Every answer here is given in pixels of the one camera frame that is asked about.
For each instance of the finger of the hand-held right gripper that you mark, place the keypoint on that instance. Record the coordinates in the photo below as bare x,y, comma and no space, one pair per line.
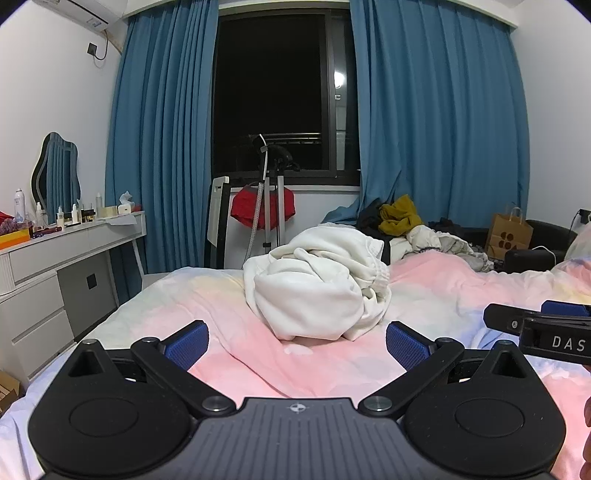
505,318
568,308

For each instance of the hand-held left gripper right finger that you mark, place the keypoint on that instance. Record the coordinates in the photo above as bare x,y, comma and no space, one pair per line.
406,345

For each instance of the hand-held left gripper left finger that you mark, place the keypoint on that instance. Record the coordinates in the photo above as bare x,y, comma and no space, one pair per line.
187,345

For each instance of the white sweatpants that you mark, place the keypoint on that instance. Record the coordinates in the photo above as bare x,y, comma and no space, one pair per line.
314,286

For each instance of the pastel tie-dye blanket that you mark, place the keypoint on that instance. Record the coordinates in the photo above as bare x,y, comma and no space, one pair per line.
258,364

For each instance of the black armchair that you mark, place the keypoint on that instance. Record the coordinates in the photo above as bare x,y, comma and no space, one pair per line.
549,235

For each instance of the brown paper bag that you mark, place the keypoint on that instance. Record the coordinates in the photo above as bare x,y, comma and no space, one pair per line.
508,237

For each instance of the grey white crumpled garment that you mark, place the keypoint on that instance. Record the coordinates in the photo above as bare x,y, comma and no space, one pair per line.
443,242

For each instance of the mustard yellow garment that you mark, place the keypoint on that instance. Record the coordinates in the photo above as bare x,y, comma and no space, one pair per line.
399,217

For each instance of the black garment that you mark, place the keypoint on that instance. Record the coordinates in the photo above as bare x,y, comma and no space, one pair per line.
368,217

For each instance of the red cloth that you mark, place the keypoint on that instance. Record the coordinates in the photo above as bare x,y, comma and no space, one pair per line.
244,207

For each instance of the white tissue box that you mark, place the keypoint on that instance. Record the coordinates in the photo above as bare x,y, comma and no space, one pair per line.
125,207

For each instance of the white dressing table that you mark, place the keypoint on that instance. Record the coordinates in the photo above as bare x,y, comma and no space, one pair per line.
69,240

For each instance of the small white lotion bottle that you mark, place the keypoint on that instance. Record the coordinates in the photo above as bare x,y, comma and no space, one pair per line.
99,205

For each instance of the garment steamer stand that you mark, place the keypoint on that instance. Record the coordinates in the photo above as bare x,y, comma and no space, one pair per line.
280,207

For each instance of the cardboard box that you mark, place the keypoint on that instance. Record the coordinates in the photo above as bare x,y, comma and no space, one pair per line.
8,392

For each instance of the orange box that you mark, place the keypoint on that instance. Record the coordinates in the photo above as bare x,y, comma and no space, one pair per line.
14,240

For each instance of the wavy vanity mirror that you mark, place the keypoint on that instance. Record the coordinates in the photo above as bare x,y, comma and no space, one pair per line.
57,170

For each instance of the white spray bottle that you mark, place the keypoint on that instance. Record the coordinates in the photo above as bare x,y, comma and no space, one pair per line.
19,205

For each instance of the dark window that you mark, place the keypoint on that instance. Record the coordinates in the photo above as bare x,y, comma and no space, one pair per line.
272,83

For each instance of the white air conditioner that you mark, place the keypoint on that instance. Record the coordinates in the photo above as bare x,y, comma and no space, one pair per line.
87,9

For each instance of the black wall socket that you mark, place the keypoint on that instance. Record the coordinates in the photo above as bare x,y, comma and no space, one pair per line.
585,216
92,48

